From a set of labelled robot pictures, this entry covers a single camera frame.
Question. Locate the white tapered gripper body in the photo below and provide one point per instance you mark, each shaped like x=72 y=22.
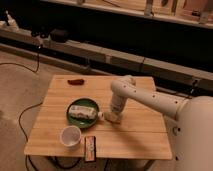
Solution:
x=116 y=107

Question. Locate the white rectangular sponge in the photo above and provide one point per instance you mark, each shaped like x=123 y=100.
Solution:
x=112 y=117

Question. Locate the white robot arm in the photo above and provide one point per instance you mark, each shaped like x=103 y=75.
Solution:
x=194 y=137

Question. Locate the white plastic bottle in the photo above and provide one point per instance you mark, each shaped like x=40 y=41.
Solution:
x=83 y=112

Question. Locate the green round plate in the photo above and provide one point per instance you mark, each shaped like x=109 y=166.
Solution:
x=79 y=122

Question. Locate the red sausage piece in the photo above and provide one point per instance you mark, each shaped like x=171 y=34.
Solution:
x=76 y=82

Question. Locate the orange snack packet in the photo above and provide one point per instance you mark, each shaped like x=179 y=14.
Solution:
x=90 y=148

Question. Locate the white paper cup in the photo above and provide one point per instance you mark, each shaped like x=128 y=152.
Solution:
x=70 y=136

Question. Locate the black device on ledge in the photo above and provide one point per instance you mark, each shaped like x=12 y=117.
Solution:
x=59 y=35

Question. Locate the white spray bottle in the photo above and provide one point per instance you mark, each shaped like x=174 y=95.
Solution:
x=12 y=22

